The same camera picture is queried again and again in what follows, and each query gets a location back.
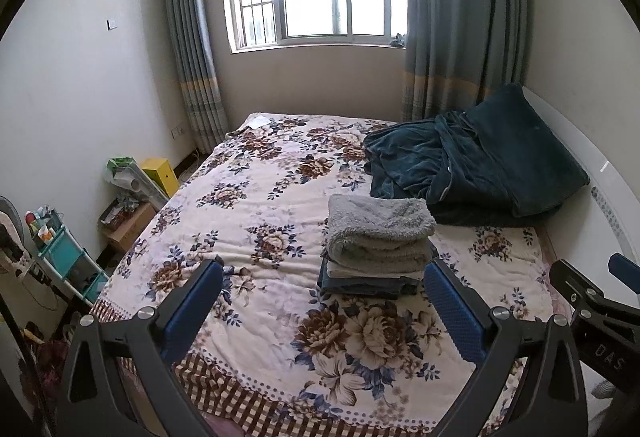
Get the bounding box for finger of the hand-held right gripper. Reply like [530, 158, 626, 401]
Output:
[608, 253, 640, 295]
[549, 258, 608, 318]

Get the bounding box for floral printed blanket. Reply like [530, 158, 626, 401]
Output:
[87, 112, 573, 435]

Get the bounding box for dark teal pillow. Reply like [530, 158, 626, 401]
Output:
[450, 83, 592, 219]

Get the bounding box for teal storage cart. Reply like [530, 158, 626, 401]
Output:
[25, 206, 111, 308]

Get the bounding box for folded blue jeans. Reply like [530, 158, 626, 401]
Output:
[317, 242, 442, 301]

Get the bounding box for dark red patterned cloth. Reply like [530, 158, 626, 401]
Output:
[27, 334, 73, 400]

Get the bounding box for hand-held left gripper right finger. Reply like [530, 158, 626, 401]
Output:
[424, 259, 588, 437]

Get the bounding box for yellow box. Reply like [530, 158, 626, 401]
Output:
[141, 158, 180, 198]

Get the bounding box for clear plastic container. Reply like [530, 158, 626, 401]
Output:
[111, 166, 170, 212]

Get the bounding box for standing fan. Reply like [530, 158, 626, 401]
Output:
[0, 196, 32, 274]

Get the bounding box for cardboard box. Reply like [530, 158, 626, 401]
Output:
[99, 200, 159, 254]

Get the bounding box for striped grey-blue curtain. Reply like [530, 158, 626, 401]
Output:
[161, 0, 232, 154]
[400, 0, 534, 124]

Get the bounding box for grey fleece pants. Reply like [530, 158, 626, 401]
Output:
[326, 194, 437, 275]

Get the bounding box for white headboard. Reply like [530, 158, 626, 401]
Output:
[520, 86, 640, 290]

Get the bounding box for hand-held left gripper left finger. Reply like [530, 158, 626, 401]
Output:
[56, 256, 226, 437]

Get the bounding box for folded beige pants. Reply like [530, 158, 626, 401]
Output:
[325, 259, 426, 281]

